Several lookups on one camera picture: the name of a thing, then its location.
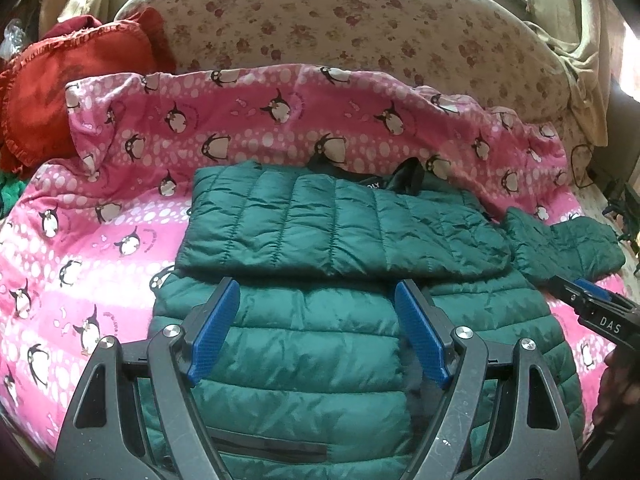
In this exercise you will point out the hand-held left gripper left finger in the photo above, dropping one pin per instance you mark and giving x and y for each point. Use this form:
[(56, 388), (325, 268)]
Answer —
[(216, 330)]

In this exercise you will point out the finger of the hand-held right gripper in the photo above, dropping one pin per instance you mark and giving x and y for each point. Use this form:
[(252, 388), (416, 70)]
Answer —
[(590, 287)]

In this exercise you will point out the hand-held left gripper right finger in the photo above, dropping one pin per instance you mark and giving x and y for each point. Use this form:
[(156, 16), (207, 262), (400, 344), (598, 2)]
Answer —
[(419, 332)]

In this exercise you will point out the green puffer jacket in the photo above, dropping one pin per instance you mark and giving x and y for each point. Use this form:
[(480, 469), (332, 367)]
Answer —
[(325, 220)]

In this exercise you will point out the person's right hand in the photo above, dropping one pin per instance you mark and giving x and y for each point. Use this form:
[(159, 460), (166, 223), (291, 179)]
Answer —
[(614, 390)]

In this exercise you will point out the pink penguin print blanket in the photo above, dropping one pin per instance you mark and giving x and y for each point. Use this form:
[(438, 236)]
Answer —
[(75, 240)]

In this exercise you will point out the green cloth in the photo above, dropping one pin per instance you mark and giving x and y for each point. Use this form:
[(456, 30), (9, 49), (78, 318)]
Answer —
[(10, 192)]

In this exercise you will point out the red frilled pillow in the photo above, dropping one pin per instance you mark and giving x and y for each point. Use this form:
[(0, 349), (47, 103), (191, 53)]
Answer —
[(55, 90)]

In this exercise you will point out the clear plastic bag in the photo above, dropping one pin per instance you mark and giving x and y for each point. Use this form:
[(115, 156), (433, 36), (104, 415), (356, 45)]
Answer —
[(12, 37)]

